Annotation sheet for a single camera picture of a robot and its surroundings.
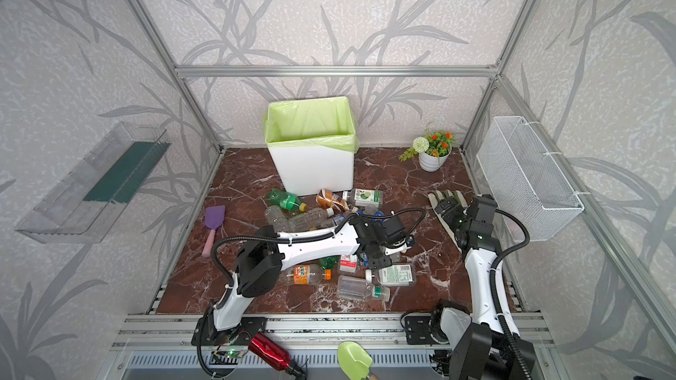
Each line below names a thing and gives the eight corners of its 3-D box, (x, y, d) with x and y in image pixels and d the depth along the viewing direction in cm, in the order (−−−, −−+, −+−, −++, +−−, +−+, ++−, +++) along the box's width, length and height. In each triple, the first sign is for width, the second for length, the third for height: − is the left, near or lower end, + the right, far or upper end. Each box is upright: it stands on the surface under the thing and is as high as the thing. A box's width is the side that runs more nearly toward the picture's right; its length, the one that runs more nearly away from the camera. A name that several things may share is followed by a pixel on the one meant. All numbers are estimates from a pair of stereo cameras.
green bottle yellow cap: (267, 203, 104) (263, 195, 100) (277, 192, 108) (274, 184, 104) (299, 221, 99) (297, 214, 95) (309, 208, 102) (307, 201, 98)
